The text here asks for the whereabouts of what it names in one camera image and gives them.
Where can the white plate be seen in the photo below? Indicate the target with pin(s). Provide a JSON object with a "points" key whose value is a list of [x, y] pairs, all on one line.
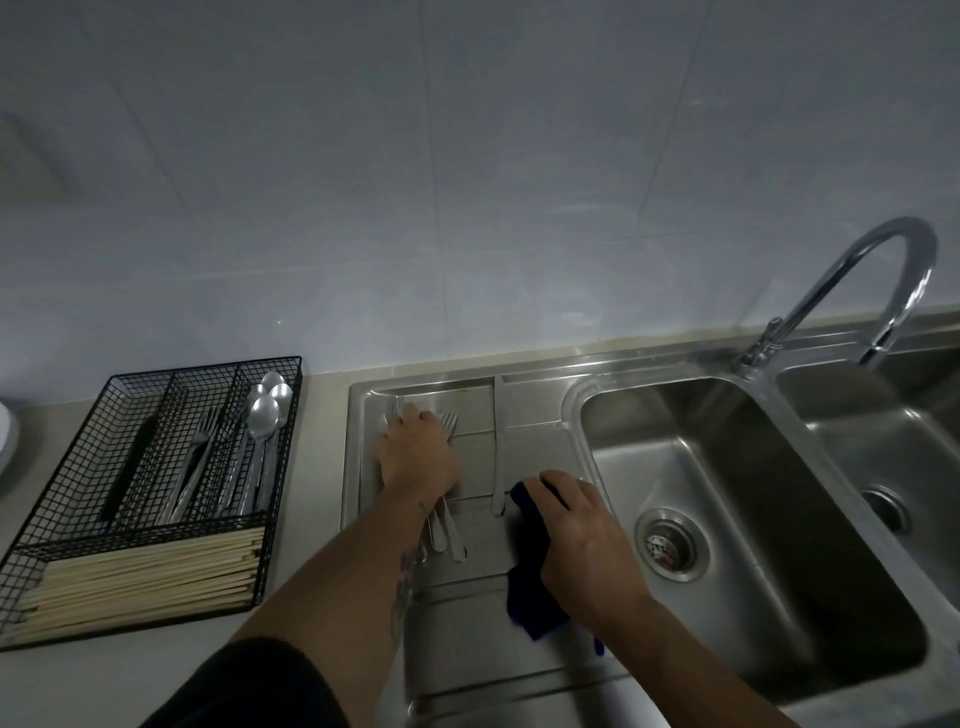
{"points": [[6, 442]]}

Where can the pile of steel cutlery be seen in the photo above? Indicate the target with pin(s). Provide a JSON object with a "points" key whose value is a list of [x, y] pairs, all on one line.
{"points": [[448, 424]]}

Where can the black knife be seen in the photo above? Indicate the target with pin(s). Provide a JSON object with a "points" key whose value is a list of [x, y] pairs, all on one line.
{"points": [[131, 465]]}

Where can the chrome faucet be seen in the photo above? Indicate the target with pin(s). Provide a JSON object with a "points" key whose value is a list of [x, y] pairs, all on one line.
{"points": [[900, 229]]}

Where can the person's right hand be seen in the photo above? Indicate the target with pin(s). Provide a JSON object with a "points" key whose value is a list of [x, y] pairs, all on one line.
{"points": [[592, 555]]}

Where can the person's right forearm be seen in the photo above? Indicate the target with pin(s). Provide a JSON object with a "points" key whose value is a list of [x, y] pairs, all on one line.
{"points": [[690, 675]]}

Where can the person's left hand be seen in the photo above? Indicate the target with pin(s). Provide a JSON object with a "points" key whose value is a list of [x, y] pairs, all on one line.
{"points": [[420, 465]]}

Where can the dark blue cloth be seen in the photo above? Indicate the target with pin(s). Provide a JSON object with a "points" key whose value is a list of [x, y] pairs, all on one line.
{"points": [[529, 570]]}

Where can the person's left forearm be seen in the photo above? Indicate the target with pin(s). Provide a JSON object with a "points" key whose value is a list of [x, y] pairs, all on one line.
{"points": [[352, 585]]}

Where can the stainless steel double sink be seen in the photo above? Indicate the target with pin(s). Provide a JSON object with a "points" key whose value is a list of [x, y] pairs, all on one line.
{"points": [[750, 525]]}

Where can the bundle of wooden chopsticks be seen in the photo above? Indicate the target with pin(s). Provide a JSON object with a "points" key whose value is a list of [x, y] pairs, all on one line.
{"points": [[135, 577]]}

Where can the black sleeve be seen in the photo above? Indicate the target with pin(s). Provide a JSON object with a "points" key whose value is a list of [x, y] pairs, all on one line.
{"points": [[247, 690]]}

